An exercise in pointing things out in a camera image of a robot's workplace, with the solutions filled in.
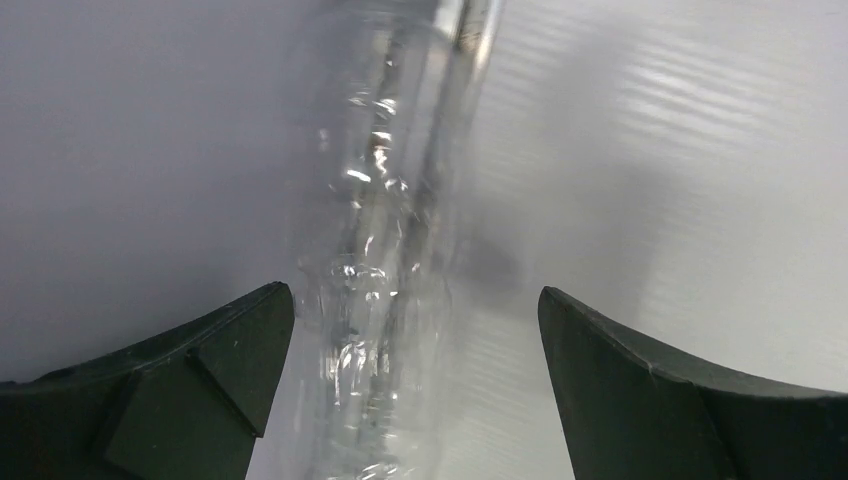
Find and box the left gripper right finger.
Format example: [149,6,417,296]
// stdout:
[537,286,847,479]

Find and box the clear crushed bottle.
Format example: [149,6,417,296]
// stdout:
[297,1,503,479]

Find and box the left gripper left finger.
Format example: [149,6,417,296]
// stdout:
[1,282,295,479]

